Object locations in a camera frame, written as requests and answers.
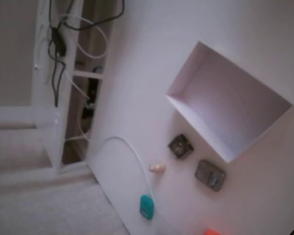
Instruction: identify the teal green small box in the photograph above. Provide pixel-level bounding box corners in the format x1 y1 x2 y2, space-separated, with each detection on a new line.
139 194 155 220

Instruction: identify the white cardboard box bin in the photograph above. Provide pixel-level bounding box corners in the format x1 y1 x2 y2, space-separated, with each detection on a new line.
165 41 294 164

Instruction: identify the black case with red pad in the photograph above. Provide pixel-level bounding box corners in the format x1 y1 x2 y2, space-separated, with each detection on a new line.
168 134 195 160

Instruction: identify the cream bear figurine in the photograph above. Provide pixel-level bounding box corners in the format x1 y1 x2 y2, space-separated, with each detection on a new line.
148 160 167 174

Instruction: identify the grey translucent small case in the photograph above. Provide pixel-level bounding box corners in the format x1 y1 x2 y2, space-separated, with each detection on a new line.
195 159 227 193

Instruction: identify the long white cable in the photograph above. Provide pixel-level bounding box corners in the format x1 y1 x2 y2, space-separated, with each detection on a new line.
94 136 184 235

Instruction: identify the thin white cable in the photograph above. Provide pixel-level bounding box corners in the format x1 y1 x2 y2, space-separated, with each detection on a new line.
63 70 91 103

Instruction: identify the white looped cable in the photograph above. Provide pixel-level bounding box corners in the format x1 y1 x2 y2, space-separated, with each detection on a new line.
60 14 108 60

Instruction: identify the white frame furniture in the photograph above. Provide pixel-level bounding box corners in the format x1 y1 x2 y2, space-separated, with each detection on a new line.
0 0 113 174

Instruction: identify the thick black cable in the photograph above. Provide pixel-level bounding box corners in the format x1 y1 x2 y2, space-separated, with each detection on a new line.
48 0 125 108

